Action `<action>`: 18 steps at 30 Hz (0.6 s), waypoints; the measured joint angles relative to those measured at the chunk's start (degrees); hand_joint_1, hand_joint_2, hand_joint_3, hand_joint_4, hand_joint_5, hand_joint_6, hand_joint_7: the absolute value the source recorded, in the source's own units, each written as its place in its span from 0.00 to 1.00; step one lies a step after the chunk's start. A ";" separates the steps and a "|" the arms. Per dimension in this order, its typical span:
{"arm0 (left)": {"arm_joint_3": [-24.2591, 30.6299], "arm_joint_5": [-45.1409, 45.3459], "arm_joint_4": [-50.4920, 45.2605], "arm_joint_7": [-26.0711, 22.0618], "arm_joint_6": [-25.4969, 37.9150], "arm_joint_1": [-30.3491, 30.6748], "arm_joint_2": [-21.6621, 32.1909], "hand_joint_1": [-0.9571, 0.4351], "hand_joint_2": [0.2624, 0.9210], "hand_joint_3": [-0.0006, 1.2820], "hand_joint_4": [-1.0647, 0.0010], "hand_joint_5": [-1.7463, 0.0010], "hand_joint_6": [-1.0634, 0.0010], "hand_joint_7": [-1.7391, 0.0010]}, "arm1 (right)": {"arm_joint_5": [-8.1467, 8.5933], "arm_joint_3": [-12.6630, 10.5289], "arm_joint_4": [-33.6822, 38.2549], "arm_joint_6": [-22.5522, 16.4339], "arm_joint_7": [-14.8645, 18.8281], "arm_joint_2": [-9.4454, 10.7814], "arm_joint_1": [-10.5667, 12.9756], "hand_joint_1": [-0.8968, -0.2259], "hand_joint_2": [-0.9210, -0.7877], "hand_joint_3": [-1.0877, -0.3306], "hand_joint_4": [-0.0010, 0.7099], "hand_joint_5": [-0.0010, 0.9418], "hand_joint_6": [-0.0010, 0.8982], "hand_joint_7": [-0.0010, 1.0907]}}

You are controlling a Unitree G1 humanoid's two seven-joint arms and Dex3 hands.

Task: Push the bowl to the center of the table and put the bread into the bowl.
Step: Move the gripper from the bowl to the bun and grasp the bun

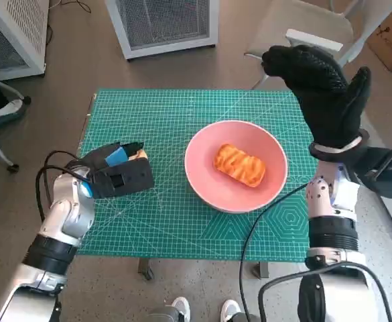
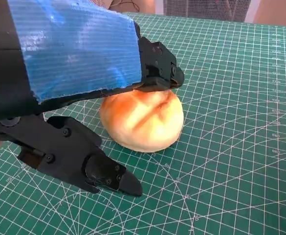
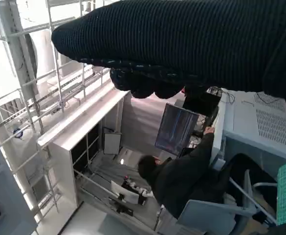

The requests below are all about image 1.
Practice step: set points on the black left hand blue tape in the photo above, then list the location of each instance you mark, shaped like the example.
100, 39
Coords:
105, 156

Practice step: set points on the black gloved right hand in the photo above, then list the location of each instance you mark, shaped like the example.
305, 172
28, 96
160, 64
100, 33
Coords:
326, 100

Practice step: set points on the round toy bread bun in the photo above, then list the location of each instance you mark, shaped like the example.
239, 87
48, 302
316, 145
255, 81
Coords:
141, 155

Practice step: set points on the pink bowl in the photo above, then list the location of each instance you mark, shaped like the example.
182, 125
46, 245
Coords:
199, 181

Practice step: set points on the rectangular orange toy bread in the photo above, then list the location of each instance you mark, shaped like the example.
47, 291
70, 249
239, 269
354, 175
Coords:
239, 164

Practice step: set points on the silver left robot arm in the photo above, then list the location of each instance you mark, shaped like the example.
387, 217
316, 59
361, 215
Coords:
65, 214

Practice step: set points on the beige office chair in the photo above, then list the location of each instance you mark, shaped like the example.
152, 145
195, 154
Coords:
299, 16

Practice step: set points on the green cutting mat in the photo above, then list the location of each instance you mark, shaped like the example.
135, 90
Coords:
169, 228

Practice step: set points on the person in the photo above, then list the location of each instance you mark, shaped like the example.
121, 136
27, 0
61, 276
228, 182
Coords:
1, 110

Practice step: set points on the white cabinet with mesh front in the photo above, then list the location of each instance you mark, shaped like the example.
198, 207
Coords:
165, 20

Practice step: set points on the white perforated metal cabinet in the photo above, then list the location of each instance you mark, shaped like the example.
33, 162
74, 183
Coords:
21, 27

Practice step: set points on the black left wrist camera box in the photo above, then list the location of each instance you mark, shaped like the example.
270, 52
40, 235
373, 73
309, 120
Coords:
132, 177

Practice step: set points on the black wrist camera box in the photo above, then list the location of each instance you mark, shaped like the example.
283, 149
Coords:
383, 167
132, 177

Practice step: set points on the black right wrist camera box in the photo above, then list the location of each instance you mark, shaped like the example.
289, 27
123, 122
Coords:
383, 167

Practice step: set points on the grey wheeled chair frame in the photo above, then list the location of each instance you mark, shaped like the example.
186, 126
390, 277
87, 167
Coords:
12, 167

